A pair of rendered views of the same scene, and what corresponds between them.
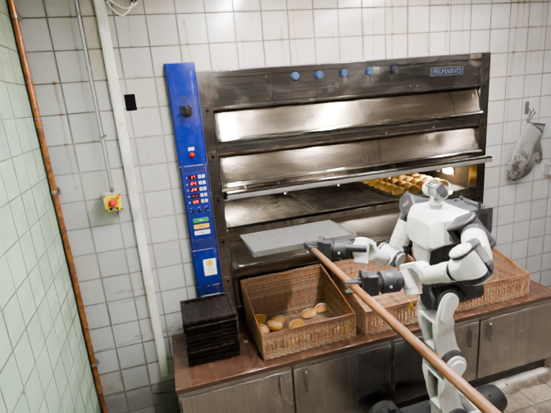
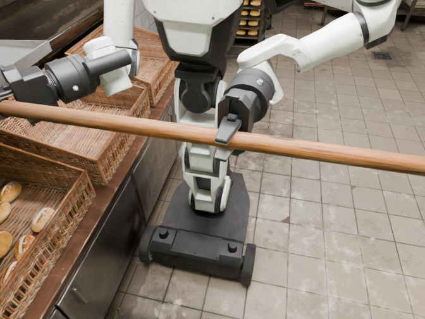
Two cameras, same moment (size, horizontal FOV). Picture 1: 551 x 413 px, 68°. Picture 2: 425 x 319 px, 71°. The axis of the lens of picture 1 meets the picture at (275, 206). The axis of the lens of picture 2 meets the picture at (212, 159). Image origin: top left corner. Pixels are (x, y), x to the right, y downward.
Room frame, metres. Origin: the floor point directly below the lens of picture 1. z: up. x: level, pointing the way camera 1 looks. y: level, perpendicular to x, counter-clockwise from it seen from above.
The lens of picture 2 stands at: (1.28, 0.08, 1.53)
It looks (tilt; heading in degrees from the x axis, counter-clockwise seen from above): 44 degrees down; 297
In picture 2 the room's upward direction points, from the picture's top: straight up
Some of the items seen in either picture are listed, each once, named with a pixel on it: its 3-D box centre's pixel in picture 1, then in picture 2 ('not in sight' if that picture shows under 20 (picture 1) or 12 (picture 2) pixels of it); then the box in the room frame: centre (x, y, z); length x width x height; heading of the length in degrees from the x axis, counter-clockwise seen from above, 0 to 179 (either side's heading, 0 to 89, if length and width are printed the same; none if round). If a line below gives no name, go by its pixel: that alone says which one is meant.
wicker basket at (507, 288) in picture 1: (466, 270); (131, 59); (2.51, -1.24, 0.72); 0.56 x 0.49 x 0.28; 105
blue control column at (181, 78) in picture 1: (191, 212); not in sight; (3.23, 0.69, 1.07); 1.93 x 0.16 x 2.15; 15
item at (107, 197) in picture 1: (113, 201); not in sight; (2.18, 0.87, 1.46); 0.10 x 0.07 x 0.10; 105
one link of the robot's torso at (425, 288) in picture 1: (451, 286); (204, 74); (1.76, -0.80, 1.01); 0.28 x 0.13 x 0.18; 105
